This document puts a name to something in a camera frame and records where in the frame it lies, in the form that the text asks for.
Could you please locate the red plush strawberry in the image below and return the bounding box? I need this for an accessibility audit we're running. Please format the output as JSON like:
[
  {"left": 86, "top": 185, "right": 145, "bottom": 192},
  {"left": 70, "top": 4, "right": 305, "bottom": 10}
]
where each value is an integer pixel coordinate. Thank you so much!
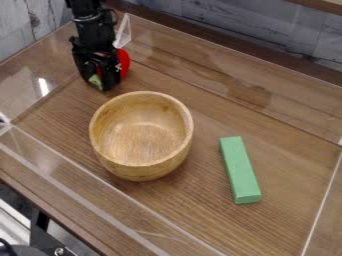
[{"left": 89, "top": 48, "right": 131, "bottom": 91}]

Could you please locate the wooden bowl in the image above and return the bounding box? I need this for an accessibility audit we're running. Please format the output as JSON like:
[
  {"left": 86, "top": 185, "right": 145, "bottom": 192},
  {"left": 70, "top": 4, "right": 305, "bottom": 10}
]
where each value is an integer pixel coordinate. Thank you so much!
[{"left": 89, "top": 91, "right": 194, "bottom": 181}]

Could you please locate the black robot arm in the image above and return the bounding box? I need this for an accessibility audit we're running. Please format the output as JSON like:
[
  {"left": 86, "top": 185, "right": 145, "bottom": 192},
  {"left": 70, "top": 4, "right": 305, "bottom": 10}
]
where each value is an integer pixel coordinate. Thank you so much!
[{"left": 66, "top": 0, "right": 122, "bottom": 92}]

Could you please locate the green rectangular block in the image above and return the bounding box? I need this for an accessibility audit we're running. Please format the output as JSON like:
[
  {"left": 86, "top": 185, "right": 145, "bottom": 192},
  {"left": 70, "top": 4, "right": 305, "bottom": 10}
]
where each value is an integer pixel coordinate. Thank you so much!
[{"left": 220, "top": 136, "right": 262, "bottom": 204}]

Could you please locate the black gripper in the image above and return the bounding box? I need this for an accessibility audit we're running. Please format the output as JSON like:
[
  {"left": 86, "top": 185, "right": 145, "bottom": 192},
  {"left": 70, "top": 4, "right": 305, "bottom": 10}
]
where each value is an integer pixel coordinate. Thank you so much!
[{"left": 70, "top": 16, "right": 122, "bottom": 91}]

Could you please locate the black cable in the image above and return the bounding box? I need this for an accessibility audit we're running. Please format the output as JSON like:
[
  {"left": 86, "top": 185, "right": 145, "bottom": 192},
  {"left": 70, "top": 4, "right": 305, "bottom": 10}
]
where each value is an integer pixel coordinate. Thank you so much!
[{"left": 0, "top": 237, "right": 19, "bottom": 256}]

